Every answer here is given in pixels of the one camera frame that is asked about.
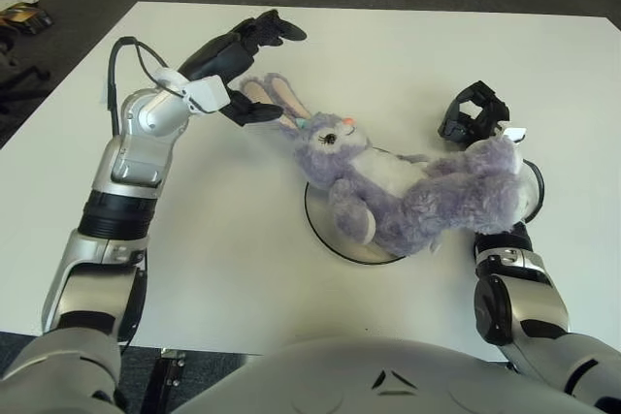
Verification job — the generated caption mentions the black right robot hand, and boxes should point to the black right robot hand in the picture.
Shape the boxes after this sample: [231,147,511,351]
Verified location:
[437,80,513,146]

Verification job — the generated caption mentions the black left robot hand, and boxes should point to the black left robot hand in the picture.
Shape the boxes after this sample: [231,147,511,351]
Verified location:
[178,9,308,129]

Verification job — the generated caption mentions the purple plush bunny doll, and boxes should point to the purple plush bunny doll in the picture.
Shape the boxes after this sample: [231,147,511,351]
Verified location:
[240,73,525,259]

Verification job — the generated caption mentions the white plate with black rim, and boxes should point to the white plate with black rim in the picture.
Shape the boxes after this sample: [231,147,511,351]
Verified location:
[304,145,413,268]

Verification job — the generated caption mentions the objects on floor corner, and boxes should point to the objects on floor corner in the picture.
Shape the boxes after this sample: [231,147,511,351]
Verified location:
[0,2,53,36]

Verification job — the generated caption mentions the black office chair base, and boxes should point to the black office chair base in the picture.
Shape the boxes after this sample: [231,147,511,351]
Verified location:
[0,25,52,114]

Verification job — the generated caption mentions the silver robot torso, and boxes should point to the silver robot torso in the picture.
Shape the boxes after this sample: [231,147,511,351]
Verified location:
[179,338,603,414]

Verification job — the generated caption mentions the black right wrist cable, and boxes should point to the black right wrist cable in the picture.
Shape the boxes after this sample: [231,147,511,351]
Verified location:
[521,159,545,224]

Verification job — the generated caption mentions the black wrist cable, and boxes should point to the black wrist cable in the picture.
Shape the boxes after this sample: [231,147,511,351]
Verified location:
[105,35,190,137]
[521,159,545,224]

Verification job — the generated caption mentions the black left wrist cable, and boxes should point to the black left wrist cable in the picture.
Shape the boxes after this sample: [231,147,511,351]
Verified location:
[105,35,190,137]

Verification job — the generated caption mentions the black table leg bracket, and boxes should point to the black table leg bracket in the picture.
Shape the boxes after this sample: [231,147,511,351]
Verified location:
[140,348,188,414]

